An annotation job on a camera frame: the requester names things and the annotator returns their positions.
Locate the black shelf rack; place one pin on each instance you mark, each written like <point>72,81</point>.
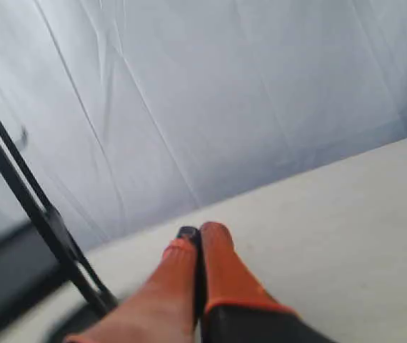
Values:
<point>40,255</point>

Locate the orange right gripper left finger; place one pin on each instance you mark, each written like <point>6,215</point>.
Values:
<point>162,309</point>

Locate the white backdrop cloth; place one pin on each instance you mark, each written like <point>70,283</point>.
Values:
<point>130,113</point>

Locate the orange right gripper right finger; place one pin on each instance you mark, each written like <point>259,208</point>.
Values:
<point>238,308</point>

